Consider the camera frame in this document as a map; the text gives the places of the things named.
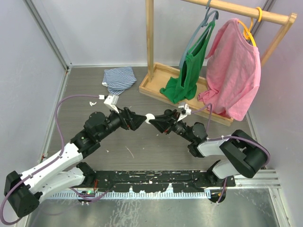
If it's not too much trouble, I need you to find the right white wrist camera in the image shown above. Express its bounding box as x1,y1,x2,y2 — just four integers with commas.
178,102,191,122

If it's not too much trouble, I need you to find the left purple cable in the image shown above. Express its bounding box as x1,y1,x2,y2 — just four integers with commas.
0,94,112,225

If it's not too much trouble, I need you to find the aluminium rail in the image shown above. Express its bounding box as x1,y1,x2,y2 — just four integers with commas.
47,169,281,192

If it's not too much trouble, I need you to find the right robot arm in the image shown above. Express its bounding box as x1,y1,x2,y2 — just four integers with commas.
146,110,270,186

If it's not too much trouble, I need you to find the white earbud case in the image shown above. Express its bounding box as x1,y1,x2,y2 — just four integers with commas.
145,113,155,124

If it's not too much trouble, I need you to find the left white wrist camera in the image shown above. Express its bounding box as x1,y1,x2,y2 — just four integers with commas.
104,94,120,114

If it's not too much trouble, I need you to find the blue clothes hanger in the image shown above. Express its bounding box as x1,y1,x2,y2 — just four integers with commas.
179,0,219,71

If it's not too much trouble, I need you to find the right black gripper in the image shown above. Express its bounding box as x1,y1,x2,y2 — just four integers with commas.
149,109,194,142

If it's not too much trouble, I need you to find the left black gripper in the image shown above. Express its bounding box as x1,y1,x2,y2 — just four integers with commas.
97,105,146,141

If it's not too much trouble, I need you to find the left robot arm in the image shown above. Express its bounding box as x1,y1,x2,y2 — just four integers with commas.
4,107,147,218

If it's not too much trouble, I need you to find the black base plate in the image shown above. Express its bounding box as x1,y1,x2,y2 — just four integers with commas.
71,169,235,192

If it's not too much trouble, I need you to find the green tank top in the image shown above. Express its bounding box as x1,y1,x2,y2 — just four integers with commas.
160,22,215,104

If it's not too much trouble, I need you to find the black earbud charging case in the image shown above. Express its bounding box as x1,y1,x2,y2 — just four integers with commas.
164,109,172,115

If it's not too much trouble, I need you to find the pink t-shirt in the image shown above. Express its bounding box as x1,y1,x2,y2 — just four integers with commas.
197,18,261,121

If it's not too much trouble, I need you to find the yellow clothes hanger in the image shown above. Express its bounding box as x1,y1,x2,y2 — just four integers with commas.
238,7,262,47

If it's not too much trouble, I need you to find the blue striped folded cloth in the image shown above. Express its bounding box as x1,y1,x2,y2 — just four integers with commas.
102,66,137,96

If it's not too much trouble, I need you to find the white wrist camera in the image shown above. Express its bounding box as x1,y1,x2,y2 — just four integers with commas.
104,94,120,114
178,102,191,122

